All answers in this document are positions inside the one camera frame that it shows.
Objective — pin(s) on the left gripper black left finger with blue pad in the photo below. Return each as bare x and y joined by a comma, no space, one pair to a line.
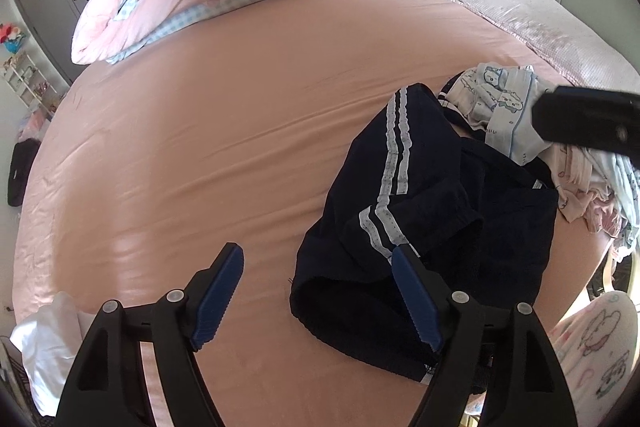
106,384

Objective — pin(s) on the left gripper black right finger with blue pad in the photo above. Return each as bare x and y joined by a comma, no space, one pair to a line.
525,382

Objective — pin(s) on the navy shorts with white stripes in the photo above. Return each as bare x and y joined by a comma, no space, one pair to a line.
482,222

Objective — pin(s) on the white cloth at bedside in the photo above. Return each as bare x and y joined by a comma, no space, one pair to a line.
49,341

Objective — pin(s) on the pink printed pyjama garment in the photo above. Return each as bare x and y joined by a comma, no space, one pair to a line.
600,187

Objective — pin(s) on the pale pink pillow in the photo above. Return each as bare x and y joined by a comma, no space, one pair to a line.
574,49

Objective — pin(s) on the light blue printed garment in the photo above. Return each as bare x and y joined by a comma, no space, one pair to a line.
498,102

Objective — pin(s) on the pink bed sheet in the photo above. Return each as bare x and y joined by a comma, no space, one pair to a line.
233,130

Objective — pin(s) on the black bag on floor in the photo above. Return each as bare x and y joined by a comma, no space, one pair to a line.
23,156

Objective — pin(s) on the white toy shelf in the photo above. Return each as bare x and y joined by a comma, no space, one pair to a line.
29,84

